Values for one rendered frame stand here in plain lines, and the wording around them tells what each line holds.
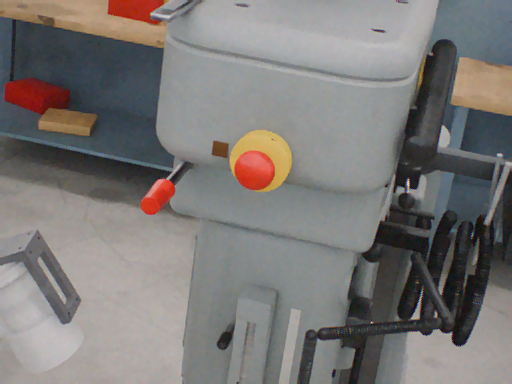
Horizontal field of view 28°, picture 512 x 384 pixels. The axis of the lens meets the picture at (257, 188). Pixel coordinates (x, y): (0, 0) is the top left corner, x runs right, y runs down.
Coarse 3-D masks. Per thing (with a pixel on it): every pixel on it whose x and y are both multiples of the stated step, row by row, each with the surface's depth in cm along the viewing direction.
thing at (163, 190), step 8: (184, 160) 115; (176, 168) 113; (184, 168) 113; (192, 168) 116; (176, 176) 111; (160, 184) 106; (168, 184) 107; (152, 192) 105; (160, 192) 105; (168, 192) 106; (144, 200) 104; (152, 200) 103; (160, 200) 104; (168, 200) 107; (144, 208) 104; (152, 208) 103; (160, 208) 104
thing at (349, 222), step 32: (192, 192) 117; (224, 192) 117; (256, 192) 116; (288, 192) 115; (320, 192) 114; (384, 192) 118; (256, 224) 117; (288, 224) 116; (320, 224) 115; (352, 224) 114
